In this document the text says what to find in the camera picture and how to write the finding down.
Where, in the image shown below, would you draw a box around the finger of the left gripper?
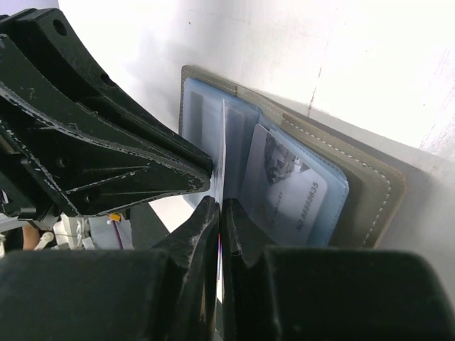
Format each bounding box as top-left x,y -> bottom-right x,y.
1,8 -> 213,167
1,82 -> 213,217

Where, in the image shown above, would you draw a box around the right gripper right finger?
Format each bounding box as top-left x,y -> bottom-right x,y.
220,199 -> 454,340

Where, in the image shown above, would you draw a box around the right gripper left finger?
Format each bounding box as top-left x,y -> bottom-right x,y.
1,197 -> 220,340

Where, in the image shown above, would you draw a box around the grey leather card holder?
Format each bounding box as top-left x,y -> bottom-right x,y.
179,65 -> 406,249

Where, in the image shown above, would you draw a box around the white VIP card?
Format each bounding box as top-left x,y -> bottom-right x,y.
211,99 -> 227,207

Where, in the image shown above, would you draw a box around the white photo card in sleeve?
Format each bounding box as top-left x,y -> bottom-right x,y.
240,124 -> 328,245

